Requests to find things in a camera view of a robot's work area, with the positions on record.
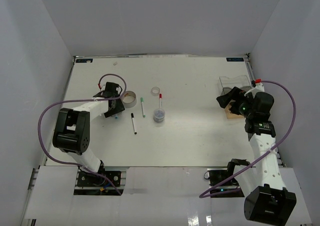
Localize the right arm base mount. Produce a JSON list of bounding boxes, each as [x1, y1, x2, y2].
[[203, 168, 244, 198]]

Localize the black capped white marker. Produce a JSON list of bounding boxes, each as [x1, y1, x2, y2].
[[130, 113, 137, 135]]

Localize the green capped white marker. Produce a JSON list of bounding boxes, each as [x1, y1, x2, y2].
[[140, 97, 146, 118]]

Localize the clear tiered desk organizer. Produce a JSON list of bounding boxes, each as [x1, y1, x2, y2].
[[218, 75, 252, 120]]

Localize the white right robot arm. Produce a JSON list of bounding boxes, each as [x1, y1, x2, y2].
[[217, 85, 297, 225]]

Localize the clear cup of paperclips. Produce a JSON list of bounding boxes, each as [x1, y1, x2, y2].
[[153, 108, 166, 123]]

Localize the blue label sticker right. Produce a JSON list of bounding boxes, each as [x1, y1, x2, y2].
[[226, 57, 244, 62]]

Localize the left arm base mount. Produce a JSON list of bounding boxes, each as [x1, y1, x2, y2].
[[73, 170, 125, 196]]

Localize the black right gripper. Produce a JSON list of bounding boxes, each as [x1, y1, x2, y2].
[[216, 87, 255, 118]]

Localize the red capped white marker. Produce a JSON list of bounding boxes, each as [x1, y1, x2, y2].
[[159, 93, 163, 109]]

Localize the large clear tape roll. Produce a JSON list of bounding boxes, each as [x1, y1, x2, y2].
[[121, 91, 137, 108]]

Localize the small clear tape roll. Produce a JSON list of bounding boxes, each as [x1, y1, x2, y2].
[[151, 87, 161, 96]]

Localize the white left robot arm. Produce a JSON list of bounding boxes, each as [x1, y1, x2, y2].
[[52, 82, 125, 185]]

